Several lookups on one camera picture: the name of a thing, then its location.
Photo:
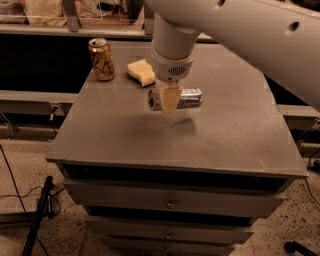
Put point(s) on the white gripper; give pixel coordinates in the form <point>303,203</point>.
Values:
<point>170,69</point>

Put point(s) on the silver blue redbull can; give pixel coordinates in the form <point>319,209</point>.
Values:
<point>190,98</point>

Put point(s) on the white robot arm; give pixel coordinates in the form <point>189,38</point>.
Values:
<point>281,40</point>

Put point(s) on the gold patterned soda can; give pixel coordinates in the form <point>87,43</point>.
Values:
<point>101,57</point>

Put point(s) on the yellow sponge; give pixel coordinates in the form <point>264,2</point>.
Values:
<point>142,71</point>

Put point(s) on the grey drawer cabinet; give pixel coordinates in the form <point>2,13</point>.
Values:
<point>236,140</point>

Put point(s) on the top grey drawer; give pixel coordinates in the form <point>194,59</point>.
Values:
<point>158,197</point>

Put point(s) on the grey drawer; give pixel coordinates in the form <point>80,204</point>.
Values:
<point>168,246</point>
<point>158,197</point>
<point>168,230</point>

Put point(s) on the middle grey drawer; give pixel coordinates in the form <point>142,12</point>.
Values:
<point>168,230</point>

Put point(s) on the grey low bench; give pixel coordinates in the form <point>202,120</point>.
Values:
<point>38,103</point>

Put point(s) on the bottom grey drawer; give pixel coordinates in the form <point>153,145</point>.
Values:
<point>168,246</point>

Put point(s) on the black tripod leg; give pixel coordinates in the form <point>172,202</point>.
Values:
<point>35,224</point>

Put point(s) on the black stand foot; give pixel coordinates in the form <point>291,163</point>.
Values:
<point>294,246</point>

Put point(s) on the grey metal shelf rail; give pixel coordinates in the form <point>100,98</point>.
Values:
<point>113,19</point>

